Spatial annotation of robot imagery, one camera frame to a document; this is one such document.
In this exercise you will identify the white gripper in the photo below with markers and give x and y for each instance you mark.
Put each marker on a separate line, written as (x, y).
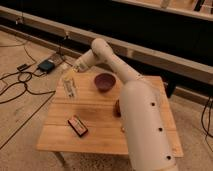
(70, 73)

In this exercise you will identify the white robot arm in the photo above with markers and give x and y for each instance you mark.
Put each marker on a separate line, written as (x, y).
(147, 141)

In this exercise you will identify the dark blue electronic box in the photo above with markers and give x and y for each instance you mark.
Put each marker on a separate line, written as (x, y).
(46, 66)

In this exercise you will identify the long wooden beam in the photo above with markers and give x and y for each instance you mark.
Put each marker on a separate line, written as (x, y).
(197, 71)

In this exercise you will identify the dark red bowl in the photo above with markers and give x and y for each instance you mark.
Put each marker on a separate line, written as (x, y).
(104, 82)

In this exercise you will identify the wooden table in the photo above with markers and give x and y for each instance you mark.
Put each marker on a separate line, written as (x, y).
(96, 111)

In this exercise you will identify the red and black box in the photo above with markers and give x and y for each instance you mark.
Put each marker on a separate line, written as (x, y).
(78, 126)

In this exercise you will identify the small black adapter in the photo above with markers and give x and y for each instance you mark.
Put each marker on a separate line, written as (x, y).
(23, 67)

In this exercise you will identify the small brown figurine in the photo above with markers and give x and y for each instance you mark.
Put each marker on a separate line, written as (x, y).
(117, 109)

